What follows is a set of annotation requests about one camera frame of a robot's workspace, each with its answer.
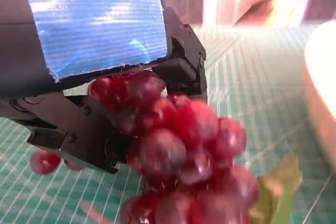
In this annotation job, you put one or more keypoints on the green cutting mat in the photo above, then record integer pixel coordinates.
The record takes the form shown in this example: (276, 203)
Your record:
(52, 203)

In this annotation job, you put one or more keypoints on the red toy grape bunch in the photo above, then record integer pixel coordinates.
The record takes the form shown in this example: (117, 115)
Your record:
(189, 140)

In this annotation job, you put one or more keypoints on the cream oval plate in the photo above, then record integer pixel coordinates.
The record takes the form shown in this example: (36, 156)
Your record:
(323, 98)

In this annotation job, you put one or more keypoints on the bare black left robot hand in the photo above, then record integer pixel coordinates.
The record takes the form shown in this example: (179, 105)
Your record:
(18, 51)

